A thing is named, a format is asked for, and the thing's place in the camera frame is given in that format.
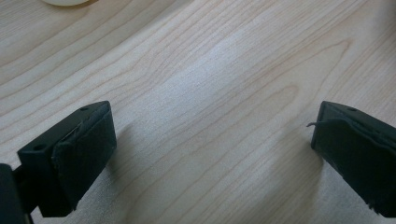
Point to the white round object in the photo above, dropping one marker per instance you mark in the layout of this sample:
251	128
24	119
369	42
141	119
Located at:
64	2

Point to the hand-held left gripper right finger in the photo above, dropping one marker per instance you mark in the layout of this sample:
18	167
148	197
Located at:
358	149

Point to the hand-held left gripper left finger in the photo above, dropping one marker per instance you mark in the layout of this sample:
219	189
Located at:
74	155

